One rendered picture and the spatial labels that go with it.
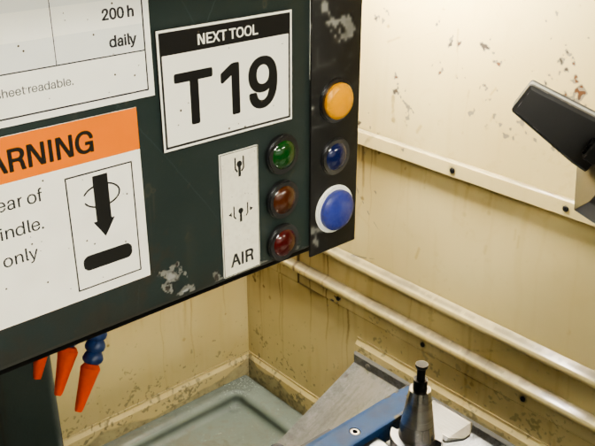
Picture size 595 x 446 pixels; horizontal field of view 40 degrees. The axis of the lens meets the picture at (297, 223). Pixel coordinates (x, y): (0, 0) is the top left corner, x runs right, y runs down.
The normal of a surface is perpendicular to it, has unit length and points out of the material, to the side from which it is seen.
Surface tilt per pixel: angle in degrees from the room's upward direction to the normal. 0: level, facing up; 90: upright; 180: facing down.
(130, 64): 90
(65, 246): 90
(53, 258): 90
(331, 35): 90
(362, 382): 24
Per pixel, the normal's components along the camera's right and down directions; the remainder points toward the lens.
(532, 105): -0.32, 0.40
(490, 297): -0.75, 0.28
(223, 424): 0.00, -0.91
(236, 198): 0.66, 0.32
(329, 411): -0.31, -0.71
